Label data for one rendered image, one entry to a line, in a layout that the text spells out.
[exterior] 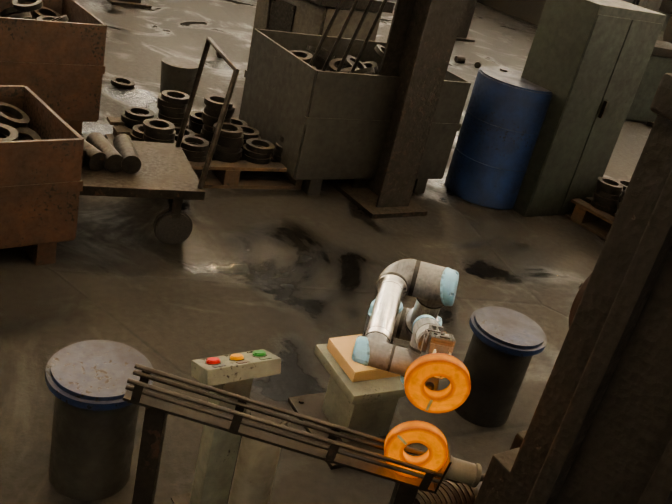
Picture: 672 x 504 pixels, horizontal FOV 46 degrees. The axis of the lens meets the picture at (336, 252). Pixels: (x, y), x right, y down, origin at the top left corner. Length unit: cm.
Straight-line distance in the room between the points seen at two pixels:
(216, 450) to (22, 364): 104
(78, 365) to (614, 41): 422
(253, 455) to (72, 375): 60
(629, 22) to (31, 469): 451
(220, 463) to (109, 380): 43
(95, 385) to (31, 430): 55
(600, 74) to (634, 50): 31
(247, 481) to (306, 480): 54
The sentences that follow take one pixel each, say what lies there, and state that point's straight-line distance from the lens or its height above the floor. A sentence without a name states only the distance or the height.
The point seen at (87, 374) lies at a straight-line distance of 252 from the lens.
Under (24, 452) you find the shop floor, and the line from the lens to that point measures 290.
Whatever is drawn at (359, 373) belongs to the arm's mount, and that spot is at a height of 34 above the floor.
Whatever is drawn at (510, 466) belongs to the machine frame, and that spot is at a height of 87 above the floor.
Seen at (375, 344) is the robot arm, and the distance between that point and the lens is 219.
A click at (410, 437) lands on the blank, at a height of 75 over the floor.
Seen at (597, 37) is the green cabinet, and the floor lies 130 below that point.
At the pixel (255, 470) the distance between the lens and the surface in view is 239.
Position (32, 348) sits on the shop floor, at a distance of 337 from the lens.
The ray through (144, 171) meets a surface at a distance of 422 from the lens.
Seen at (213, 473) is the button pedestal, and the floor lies 19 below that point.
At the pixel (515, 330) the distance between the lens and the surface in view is 331.
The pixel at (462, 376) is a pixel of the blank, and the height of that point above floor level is 95.
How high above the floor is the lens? 195
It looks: 26 degrees down
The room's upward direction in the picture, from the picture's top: 14 degrees clockwise
